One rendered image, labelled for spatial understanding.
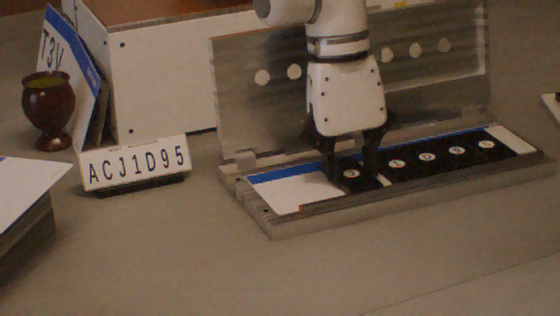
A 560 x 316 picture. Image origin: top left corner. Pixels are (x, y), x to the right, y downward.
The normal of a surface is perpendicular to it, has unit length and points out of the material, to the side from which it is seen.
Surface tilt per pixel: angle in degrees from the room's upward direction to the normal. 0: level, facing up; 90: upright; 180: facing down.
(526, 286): 0
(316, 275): 0
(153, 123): 90
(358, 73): 74
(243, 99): 83
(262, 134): 83
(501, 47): 0
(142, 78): 90
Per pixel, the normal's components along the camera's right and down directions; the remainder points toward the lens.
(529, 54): -0.04, -0.90
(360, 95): 0.36, 0.18
